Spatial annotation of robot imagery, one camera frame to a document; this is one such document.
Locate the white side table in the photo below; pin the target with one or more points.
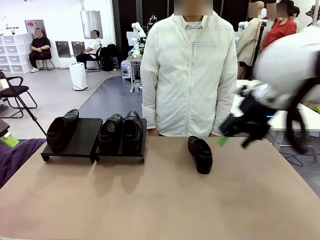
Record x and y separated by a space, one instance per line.
280 122

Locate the beige box device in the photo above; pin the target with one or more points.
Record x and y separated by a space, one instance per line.
3 85

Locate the black shoe stand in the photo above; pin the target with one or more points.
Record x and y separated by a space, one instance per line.
85 140
120 155

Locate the background workbench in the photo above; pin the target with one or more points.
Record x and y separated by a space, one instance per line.
130 75

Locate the person's left forearm white sleeve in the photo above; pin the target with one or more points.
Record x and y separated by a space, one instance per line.
223 110

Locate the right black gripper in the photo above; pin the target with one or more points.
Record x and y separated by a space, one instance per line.
250 120

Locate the white air purifier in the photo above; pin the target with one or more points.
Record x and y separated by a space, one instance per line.
78 76

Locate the man in white t-shirt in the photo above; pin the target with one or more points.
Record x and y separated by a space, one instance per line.
93 46

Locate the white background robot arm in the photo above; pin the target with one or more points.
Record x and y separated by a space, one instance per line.
137 27

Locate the white drawer cabinet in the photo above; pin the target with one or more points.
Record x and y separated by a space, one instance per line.
15 52

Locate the grey wall panel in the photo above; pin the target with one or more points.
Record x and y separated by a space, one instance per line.
78 47
62 49

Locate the black background tripod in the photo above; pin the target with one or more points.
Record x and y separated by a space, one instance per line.
260 40

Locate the black metal chair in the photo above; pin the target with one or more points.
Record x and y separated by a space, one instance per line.
15 90

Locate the person in white jacket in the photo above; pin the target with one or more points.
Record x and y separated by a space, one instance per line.
187 75

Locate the person's right forearm white sleeve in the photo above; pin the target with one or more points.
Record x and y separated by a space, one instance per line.
150 110

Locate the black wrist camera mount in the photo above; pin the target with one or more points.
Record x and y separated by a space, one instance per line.
260 96

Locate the silver wall mirror panel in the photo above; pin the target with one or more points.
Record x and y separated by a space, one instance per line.
91 25

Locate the black backpack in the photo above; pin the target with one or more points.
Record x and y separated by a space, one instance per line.
108 50

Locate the seated person in black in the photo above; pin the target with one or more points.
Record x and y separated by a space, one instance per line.
40 46

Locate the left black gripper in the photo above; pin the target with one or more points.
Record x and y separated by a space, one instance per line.
3 128

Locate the purple cloth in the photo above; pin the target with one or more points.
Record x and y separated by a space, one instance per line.
17 160

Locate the person in red shirt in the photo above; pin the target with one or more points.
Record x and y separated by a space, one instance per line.
282 28

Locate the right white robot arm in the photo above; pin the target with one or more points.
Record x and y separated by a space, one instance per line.
287 62

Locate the black cap-toe buckle shoe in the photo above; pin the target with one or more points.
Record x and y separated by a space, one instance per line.
61 132
201 155

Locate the grey panel with red sign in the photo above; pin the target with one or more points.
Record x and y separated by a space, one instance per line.
31 23

